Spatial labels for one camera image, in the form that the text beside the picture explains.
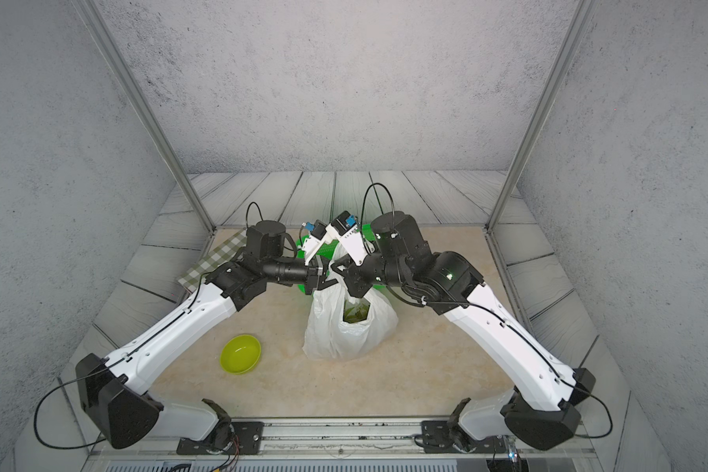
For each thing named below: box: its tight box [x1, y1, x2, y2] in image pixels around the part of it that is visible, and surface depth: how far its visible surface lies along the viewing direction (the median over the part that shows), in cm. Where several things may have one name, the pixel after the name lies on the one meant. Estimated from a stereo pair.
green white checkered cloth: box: [177, 229, 248, 294], surface depth 113 cm
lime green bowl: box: [220, 334, 262, 375], surface depth 86 cm
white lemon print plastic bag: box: [301, 278, 400, 362], surface depth 69 cm
